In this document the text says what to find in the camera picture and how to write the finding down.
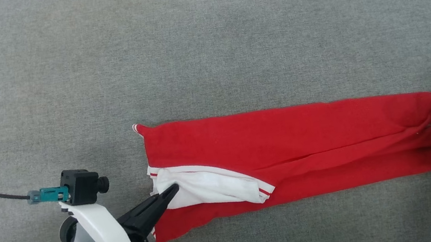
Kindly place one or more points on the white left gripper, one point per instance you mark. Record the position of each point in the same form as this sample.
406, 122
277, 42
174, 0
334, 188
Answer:
106, 238

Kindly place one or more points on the red and white garment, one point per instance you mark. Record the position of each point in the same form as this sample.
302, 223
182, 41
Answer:
309, 140

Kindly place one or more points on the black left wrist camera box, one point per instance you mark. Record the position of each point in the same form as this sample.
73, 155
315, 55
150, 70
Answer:
81, 186

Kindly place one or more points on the teal left camera connector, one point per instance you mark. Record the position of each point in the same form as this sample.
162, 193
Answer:
50, 195

